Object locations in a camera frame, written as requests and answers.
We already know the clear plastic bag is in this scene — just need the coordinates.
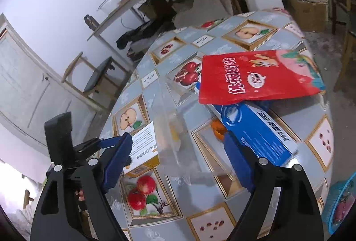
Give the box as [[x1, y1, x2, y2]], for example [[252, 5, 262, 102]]
[[151, 73, 237, 181]]

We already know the person's left hand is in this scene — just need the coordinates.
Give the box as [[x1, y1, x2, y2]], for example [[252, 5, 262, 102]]
[[75, 188, 87, 212]]

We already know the blue plastic basket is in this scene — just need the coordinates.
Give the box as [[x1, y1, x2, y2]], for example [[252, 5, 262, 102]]
[[322, 179, 356, 234]]

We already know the black clothing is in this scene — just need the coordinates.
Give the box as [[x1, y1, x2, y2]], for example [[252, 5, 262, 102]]
[[116, 22, 168, 50]]

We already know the clear plastic bowl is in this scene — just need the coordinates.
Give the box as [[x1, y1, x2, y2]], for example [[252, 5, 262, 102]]
[[96, 0, 125, 12]]

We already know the white door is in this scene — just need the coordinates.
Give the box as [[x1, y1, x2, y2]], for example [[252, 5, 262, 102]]
[[0, 13, 93, 147]]

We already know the metal thermos flask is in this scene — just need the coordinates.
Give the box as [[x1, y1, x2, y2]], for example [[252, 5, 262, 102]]
[[83, 14, 100, 32]]

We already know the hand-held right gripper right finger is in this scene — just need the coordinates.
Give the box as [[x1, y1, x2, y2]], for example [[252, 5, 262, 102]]
[[223, 133, 325, 241]]

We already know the orange box white label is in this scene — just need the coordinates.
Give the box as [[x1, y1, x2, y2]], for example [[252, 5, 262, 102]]
[[122, 121, 161, 178]]

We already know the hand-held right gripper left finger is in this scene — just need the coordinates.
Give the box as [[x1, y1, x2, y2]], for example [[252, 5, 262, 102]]
[[30, 132, 133, 241]]

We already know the blue white box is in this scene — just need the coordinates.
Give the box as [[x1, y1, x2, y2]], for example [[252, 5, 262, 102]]
[[211, 102, 299, 167]]

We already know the white crumpled sheet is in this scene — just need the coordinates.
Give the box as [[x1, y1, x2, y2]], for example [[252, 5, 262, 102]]
[[172, 0, 235, 29]]

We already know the orange peel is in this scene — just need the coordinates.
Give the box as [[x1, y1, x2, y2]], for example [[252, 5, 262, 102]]
[[211, 118, 228, 142]]

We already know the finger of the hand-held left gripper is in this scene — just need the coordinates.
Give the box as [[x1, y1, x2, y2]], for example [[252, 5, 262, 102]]
[[73, 136, 123, 167]]

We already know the small cardboard box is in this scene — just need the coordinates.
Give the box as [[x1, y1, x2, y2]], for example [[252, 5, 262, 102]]
[[137, 0, 179, 19]]

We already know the pink textured packet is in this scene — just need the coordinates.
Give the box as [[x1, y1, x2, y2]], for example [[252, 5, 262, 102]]
[[334, 193, 353, 224]]

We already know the red snack pouch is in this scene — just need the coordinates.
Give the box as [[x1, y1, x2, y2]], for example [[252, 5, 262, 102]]
[[198, 49, 326, 106]]

